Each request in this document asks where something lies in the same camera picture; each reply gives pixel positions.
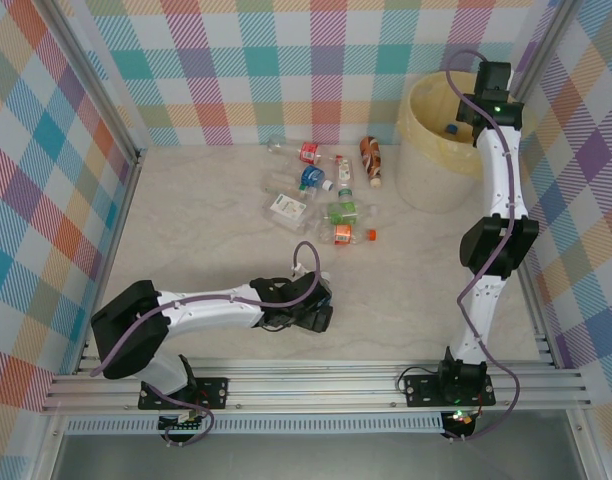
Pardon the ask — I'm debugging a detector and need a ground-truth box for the green-label clear bottle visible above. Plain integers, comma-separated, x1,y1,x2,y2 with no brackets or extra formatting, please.
321,187,378,227

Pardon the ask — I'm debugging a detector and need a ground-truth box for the beige speckled bin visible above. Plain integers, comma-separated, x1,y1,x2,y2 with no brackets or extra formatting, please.
394,72,487,215

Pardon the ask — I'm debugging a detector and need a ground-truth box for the orange-label orange-capped bottle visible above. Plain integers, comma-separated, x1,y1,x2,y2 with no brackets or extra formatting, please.
317,223,378,247

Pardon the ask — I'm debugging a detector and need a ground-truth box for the square white-label clear bottle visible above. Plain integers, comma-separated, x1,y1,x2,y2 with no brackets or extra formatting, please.
261,192,311,235

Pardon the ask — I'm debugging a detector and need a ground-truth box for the green-capped clear bottle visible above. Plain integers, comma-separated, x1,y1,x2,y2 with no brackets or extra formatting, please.
262,171,312,200

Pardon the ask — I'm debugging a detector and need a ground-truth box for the crushed blue-label clear bottle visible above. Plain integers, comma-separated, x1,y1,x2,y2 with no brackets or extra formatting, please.
299,166,336,194

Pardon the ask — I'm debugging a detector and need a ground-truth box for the small white-label bottle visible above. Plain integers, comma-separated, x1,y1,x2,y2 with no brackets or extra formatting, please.
334,153,355,185

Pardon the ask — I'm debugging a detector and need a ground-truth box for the brown coffee bottle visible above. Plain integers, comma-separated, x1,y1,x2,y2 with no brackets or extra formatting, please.
359,135,385,190

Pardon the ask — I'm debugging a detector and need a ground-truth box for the red-label clear bottle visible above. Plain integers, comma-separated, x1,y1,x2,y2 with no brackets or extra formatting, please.
267,134,337,165

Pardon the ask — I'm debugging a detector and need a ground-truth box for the small circuit board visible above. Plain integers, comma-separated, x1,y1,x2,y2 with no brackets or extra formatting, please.
157,412,207,434
444,408,478,429

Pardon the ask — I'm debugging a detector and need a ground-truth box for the grey metal panel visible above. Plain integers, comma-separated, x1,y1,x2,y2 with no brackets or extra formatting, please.
48,433,590,480

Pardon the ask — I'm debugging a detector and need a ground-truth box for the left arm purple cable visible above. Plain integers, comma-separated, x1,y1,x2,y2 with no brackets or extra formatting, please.
89,241,321,379

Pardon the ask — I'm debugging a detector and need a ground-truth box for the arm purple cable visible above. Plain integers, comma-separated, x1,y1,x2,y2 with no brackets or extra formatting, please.
445,47,522,441
89,241,321,379

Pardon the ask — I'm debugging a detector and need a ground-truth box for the aluminium corner post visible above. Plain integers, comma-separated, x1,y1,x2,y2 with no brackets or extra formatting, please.
508,0,582,104
38,0,148,164

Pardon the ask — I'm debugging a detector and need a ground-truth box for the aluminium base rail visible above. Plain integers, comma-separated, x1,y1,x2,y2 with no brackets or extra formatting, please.
43,360,595,415

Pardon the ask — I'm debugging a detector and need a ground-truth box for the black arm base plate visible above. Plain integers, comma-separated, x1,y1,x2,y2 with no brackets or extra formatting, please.
137,375,231,412
402,372,496,410

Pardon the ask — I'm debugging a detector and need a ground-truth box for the white slotted cable duct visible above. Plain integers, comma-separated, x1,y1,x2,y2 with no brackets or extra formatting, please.
64,417,446,437

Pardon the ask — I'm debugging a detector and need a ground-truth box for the short purple base cable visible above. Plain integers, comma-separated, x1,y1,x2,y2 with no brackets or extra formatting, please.
148,392,216,447

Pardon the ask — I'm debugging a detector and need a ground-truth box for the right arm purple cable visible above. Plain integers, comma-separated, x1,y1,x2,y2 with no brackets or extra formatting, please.
445,47,522,441

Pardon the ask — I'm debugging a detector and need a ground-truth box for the aluminium side rail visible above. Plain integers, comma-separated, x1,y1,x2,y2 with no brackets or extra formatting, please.
505,149,557,369
73,149,143,376

